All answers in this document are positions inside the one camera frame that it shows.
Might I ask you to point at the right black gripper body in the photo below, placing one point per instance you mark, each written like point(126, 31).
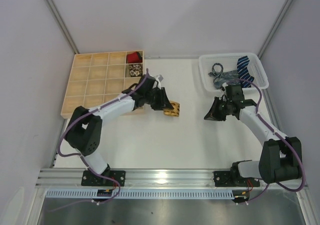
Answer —
point(219, 107)

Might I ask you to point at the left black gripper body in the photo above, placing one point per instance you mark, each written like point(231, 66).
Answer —
point(160, 98)

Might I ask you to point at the yellow patterned tie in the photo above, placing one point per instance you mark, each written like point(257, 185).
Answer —
point(175, 112)

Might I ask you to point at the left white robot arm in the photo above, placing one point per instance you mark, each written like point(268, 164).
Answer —
point(83, 132)

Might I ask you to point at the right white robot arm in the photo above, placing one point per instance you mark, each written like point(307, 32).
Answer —
point(281, 155)

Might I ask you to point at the rolled floral tie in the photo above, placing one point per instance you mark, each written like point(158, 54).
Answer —
point(135, 70)

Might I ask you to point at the grey paisley tie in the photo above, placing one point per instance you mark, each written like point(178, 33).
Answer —
point(219, 76)

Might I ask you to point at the white plastic basket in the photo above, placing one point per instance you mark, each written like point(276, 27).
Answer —
point(229, 63)

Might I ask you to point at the rolled red tie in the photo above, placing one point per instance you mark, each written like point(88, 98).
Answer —
point(134, 57)

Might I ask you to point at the blue striped tie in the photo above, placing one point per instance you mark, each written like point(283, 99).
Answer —
point(243, 72)

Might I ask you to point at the wooden compartment tray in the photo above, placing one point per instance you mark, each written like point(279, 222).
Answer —
point(96, 78)

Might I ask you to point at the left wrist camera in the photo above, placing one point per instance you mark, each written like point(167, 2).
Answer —
point(159, 78)

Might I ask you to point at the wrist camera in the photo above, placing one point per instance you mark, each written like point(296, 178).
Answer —
point(223, 87)
point(159, 78)

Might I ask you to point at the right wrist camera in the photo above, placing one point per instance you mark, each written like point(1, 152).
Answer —
point(223, 87)

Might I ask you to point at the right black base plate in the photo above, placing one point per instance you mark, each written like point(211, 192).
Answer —
point(232, 178)

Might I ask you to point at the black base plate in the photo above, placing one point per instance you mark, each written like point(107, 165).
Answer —
point(232, 178)
point(91, 180)

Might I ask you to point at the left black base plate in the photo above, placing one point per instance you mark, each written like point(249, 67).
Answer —
point(91, 180)

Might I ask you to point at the left aluminium frame post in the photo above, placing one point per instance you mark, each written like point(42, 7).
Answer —
point(61, 25)

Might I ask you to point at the aluminium frame post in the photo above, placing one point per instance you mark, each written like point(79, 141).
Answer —
point(275, 26)
point(61, 25)

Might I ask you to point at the right aluminium frame post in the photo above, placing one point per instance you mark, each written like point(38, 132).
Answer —
point(275, 26)

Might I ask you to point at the aluminium mounting rail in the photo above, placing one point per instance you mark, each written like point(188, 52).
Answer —
point(70, 178)

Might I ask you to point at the white slotted cable duct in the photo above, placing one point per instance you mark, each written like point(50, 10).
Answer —
point(207, 194)

